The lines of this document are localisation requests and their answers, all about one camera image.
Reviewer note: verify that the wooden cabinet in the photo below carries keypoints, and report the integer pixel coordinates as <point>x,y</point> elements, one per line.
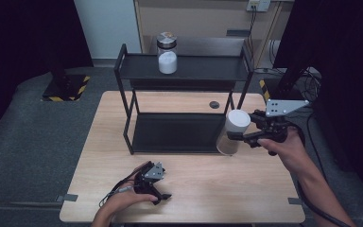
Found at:
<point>201,19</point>

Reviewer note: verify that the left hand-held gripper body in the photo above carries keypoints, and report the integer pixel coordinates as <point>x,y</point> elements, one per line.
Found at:
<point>148,178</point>

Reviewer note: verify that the black stand post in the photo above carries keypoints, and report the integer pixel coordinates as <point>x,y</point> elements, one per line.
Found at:
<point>58,69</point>
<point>291,78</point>

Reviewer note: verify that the white wall socket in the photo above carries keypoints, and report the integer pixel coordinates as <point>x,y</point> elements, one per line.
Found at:
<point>258,5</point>

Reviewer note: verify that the white cup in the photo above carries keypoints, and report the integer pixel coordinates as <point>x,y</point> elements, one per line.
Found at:
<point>238,121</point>

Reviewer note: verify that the person's left hand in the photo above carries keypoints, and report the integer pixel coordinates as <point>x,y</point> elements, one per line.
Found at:
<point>129,200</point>

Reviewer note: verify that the striped stand base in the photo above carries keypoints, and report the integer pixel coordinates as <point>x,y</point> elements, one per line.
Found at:
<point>66,91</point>
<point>264,90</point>

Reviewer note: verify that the white powder jar silver lid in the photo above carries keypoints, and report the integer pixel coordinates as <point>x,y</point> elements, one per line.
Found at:
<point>167,63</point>

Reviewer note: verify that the black two-tier metal rack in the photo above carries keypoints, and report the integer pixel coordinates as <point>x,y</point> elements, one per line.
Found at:
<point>186,67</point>

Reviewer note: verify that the grey tape piece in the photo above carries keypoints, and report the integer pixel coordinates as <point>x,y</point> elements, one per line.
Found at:
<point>294,201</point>
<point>66,197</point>

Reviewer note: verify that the person's right hand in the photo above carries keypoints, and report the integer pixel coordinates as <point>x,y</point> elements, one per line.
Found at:
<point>291,154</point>

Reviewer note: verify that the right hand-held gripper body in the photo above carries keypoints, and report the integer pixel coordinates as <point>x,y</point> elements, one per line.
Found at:
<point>275,126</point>

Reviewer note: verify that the black curtain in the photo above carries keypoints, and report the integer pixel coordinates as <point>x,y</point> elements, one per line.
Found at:
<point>349,78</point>
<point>19,38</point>

